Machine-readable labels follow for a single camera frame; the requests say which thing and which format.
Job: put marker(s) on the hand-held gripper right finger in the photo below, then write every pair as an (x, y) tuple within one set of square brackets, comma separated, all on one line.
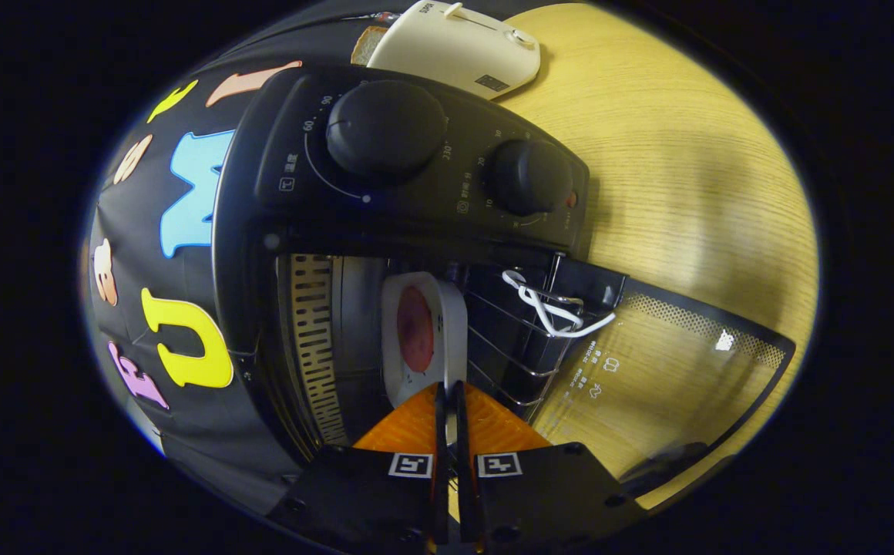
[(539, 493)]

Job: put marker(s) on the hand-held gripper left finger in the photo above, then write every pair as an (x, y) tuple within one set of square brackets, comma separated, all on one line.
[(370, 493)]

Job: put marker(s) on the pink round ham slice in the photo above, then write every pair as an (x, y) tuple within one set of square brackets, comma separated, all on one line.
[(415, 327)]

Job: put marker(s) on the white square plate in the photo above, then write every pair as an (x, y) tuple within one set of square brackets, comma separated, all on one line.
[(451, 324)]

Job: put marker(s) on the black toaster oven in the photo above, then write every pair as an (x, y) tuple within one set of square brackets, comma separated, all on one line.
[(447, 202)]

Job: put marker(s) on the white pop-up toaster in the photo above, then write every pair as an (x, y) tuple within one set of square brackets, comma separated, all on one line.
[(447, 50)]

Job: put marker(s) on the brown bread slice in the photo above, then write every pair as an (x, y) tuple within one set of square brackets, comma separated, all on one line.
[(368, 46)]

